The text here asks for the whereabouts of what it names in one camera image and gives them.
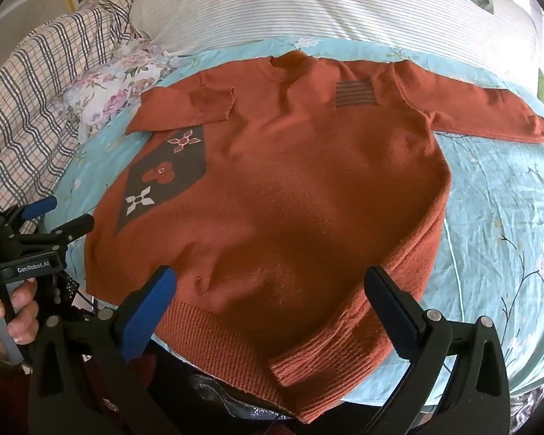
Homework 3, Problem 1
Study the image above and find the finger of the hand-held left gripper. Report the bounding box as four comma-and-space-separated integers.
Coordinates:
35, 214, 95, 246
15, 196, 58, 224

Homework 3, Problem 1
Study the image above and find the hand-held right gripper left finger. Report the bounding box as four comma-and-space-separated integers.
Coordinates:
27, 265, 183, 435

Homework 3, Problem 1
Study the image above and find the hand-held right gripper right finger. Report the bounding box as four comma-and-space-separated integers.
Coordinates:
363, 265, 511, 435

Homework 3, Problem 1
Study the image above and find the orange knit sweater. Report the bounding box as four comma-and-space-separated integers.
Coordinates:
85, 50, 544, 424

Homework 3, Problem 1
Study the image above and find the person's left hand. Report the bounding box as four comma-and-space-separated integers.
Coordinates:
0, 278, 40, 364

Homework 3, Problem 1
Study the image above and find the silver plastic bag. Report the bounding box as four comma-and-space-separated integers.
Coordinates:
181, 362, 300, 435

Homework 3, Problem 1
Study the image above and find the plaid blanket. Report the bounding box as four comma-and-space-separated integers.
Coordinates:
0, 0, 139, 193

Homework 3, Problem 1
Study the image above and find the light blue floral bed sheet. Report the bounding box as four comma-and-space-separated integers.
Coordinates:
41, 36, 544, 406

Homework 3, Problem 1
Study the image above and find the pink floral pillow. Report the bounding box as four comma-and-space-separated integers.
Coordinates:
63, 38, 184, 141

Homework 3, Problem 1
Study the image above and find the white striped quilt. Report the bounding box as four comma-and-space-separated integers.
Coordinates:
129, 0, 542, 96

